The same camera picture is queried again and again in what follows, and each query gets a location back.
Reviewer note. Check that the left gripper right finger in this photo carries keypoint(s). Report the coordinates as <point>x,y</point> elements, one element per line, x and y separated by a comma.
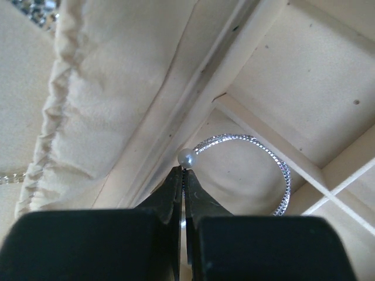
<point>223,246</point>

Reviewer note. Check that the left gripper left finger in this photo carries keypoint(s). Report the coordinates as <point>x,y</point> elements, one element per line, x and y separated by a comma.
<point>142,243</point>

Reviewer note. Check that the green jewelry box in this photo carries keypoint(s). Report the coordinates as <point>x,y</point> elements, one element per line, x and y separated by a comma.
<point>98,98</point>

